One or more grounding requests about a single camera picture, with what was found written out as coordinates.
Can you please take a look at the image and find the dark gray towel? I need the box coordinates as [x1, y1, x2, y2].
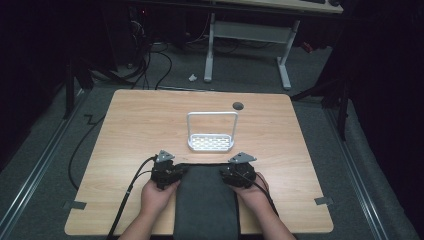
[172, 162, 242, 240]

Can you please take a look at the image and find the gray tape piece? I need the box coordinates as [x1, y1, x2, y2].
[313, 196, 335, 206]
[62, 200, 88, 211]

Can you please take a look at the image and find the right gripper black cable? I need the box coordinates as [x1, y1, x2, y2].
[233, 165, 280, 218]

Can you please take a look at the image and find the black floor cable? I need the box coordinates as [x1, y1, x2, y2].
[67, 114, 106, 192]

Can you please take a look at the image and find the black stand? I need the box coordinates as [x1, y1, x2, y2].
[62, 55, 95, 120]
[290, 75, 352, 142]

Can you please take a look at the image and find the white rack with handle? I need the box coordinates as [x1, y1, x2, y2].
[186, 111, 240, 153]

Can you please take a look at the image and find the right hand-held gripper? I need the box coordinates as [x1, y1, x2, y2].
[219, 151, 258, 190]

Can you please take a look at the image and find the bundle of black cables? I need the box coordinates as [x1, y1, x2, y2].
[126, 13, 175, 91]

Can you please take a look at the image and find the metal floor rail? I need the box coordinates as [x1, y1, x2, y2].
[0, 89, 88, 240]
[324, 107, 390, 240]

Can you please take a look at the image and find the person's left hand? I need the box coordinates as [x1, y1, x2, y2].
[140, 179, 181, 218]

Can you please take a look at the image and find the person's right hand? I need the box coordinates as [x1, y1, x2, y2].
[230, 172, 270, 215]

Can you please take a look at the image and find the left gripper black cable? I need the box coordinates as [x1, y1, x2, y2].
[105, 154, 158, 240]

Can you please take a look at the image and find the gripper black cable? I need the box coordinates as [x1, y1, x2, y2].
[105, 154, 158, 240]
[233, 165, 280, 218]

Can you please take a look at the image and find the white frame desk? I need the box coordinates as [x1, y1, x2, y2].
[202, 0, 345, 91]

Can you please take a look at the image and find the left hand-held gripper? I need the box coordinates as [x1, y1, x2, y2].
[150, 149, 184, 191]

